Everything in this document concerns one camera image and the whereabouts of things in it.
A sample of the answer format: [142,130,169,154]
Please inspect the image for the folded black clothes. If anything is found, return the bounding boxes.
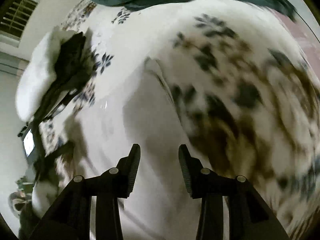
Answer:
[27,32,89,159]

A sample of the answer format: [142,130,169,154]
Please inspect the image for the beige long sleeve shirt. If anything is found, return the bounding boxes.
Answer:
[32,57,226,240]

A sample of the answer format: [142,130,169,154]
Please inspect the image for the pink bed sheet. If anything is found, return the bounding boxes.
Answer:
[272,10,319,71]

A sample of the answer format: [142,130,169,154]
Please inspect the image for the folded white towel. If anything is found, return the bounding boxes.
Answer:
[15,26,76,122]

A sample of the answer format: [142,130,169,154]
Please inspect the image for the barred window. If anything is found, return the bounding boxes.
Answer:
[1,0,40,48]

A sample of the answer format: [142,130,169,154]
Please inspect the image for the floral bed blanket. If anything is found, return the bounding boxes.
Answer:
[35,0,320,240]

